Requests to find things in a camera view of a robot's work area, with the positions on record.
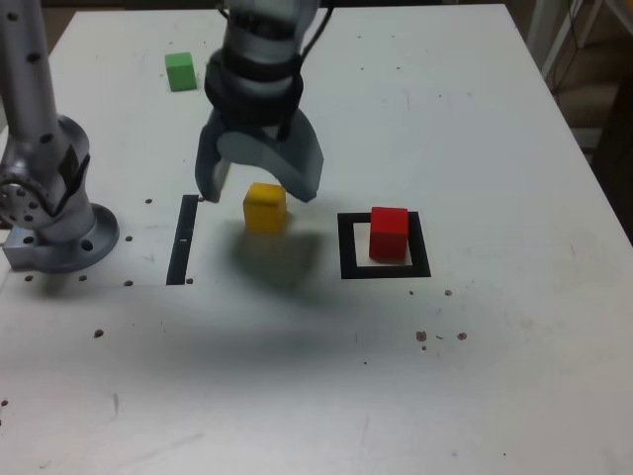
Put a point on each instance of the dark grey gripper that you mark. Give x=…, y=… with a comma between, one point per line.
x=279, y=132

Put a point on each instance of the yellow cube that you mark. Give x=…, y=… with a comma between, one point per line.
x=264, y=213

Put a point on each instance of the green cube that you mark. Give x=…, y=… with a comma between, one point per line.
x=179, y=74

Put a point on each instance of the red cube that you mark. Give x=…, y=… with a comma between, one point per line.
x=388, y=237

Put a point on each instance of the black tape square outline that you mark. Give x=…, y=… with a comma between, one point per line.
x=346, y=257

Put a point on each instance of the black tape strip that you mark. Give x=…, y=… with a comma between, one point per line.
x=182, y=237

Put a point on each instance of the white furniture frame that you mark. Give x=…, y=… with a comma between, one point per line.
x=549, y=34

